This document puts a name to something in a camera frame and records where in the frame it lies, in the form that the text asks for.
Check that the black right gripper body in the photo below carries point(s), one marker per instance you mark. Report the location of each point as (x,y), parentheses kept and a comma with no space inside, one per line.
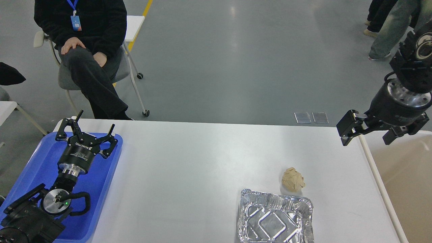
(396,105)

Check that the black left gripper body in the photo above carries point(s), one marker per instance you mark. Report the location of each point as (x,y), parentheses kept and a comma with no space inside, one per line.
(80,152)

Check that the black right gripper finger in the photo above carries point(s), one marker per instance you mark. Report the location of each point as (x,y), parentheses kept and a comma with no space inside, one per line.
(351,125)
(399,131)

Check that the aluminium foil tray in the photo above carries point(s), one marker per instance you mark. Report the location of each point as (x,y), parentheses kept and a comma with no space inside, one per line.
(269,218)

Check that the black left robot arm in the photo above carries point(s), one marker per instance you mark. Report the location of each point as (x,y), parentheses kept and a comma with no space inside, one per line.
(60,193)

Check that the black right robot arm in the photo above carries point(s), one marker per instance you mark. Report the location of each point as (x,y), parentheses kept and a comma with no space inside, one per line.
(412,66)

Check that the blue plastic tray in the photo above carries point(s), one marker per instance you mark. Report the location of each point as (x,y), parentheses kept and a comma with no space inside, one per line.
(42,168)

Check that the right metal floor plate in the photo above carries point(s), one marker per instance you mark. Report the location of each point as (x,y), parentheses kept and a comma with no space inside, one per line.
(320,117)

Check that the metal floor plate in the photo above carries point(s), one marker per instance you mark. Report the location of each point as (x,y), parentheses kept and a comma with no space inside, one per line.
(320,117)
(302,117)

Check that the beige plastic bin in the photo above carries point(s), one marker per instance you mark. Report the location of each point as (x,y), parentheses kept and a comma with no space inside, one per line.
(403,171)

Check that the left metal floor plate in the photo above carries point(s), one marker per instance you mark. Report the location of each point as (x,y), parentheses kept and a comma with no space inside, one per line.
(302,117)

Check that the black object left edge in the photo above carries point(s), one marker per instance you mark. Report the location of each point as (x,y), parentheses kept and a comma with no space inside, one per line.
(10,75)

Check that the crumpled beige paper ball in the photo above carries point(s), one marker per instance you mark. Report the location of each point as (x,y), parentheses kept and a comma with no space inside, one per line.
(292,180)

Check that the standing person grey trousers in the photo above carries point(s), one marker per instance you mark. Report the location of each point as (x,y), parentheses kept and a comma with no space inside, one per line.
(393,28)

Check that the seated person in black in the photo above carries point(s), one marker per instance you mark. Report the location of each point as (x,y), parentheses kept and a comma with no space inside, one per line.
(92,55)

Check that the standing person black trousers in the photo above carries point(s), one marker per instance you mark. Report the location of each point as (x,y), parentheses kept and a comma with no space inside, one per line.
(378,12)

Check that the blue id badge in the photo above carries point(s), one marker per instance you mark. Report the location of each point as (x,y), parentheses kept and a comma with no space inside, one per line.
(76,24)

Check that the white table behind chair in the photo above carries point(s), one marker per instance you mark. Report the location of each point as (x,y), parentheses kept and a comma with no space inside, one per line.
(134,24)

